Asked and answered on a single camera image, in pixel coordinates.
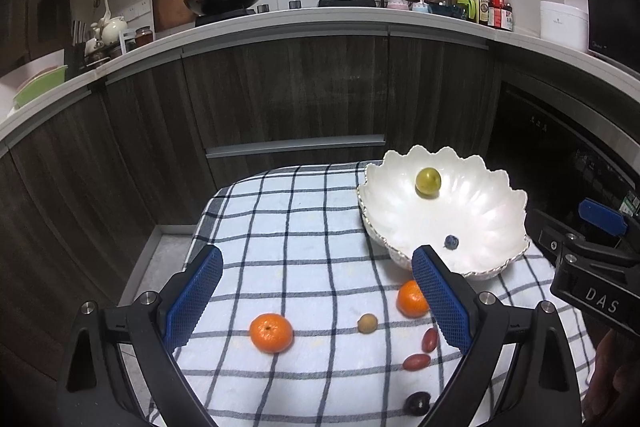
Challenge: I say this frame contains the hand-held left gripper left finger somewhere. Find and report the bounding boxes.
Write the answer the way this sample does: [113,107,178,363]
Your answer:
[65,245,223,427]

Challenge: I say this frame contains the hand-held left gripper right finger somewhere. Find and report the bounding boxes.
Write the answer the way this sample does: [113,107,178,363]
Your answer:
[411,245,583,427]

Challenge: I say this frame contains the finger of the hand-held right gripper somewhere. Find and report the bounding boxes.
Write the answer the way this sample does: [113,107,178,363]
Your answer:
[577,198,640,253]
[525,208,586,265]

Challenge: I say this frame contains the orange mandarin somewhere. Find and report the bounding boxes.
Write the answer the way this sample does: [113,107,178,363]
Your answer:
[396,280,431,319]
[249,313,294,354]

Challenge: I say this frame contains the white scalloped bowl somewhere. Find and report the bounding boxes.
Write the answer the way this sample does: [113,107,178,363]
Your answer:
[356,145,531,280]

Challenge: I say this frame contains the dark cherry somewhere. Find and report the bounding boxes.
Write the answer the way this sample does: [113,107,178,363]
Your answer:
[404,391,431,417]

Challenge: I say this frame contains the person's right hand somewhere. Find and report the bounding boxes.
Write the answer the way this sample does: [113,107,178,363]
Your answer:
[582,332,640,427]

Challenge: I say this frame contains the black built-in dishwasher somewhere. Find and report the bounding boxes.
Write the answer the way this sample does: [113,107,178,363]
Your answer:
[482,77,640,228]

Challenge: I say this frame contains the green plum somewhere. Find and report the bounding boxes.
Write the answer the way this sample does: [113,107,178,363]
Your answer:
[415,167,443,198]

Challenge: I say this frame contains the white checked cloth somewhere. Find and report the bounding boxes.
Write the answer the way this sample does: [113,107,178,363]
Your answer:
[145,161,598,427]

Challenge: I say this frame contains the black microwave oven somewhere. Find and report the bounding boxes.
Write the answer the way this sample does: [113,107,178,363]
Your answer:
[586,0,640,72]

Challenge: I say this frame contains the white rice cooker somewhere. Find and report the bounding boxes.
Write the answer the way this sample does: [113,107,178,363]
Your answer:
[540,0,590,54]

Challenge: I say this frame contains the dark wood lower cabinets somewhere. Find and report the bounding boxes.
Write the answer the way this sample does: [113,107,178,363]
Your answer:
[0,24,506,378]

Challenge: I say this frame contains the green plastic basin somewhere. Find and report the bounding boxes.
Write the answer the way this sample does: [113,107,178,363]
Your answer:
[12,64,68,110]

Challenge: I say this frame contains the dark knife rack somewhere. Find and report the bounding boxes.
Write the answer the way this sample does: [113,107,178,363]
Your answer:
[65,42,87,75]

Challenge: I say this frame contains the white teapot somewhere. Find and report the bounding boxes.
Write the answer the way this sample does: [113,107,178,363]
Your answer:
[99,0,128,44]

